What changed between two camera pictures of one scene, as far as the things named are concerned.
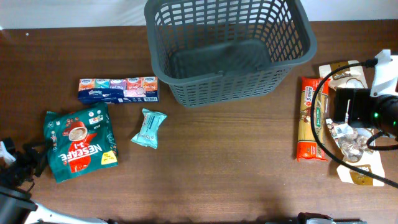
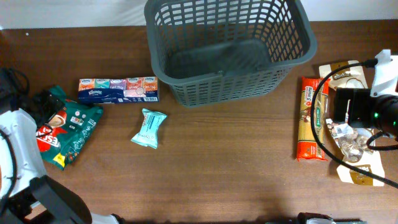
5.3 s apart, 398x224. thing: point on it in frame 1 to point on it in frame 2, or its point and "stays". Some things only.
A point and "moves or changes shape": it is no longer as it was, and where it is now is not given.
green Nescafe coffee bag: (79, 140) moves or changes shape
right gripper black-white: (347, 107) stays
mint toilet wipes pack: (148, 133) stays
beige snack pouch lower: (352, 139) stays
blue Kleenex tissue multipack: (134, 89) stays
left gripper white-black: (23, 163) to (46, 101)
